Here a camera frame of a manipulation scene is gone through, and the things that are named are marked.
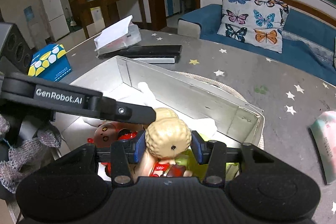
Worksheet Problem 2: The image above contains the beige peanut toy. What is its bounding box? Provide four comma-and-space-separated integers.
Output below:
145, 107, 192, 159

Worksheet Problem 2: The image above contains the red round toy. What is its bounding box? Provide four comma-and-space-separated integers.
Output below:
87, 122, 121, 148

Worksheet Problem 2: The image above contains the blue yellow tissue box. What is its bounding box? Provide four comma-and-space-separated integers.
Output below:
28, 44, 72, 82

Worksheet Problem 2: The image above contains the white refrigerator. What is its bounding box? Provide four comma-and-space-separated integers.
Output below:
42, 0, 70, 41

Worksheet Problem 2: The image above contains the blue sofa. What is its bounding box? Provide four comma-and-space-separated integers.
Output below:
178, 4, 335, 85

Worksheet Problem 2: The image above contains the grey gloved hand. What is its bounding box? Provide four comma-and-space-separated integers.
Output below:
1, 115, 62, 194

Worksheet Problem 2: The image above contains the green round toy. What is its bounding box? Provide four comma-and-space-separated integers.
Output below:
175, 149, 209, 181

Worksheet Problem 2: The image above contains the butterfly print pillow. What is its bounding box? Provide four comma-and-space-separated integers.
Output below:
217, 0, 290, 53

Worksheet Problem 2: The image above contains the red doll figurine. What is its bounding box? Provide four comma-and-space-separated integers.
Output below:
105, 128, 195, 178

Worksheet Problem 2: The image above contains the pink soft tissue pack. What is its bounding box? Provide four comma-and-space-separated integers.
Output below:
310, 110, 336, 184

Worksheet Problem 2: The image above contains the white plush toy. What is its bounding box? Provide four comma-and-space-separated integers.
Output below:
83, 82, 218, 141

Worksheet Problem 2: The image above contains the grey storage box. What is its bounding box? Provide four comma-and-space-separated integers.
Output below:
54, 57, 264, 159

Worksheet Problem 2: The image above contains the black flat remote box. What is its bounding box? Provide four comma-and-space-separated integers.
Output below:
98, 45, 182, 64

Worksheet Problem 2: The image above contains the wooden cabinet counter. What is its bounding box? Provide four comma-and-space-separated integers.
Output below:
77, 0, 147, 39

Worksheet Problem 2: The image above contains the white open tissue box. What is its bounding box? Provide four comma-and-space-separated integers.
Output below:
94, 15, 141, 56

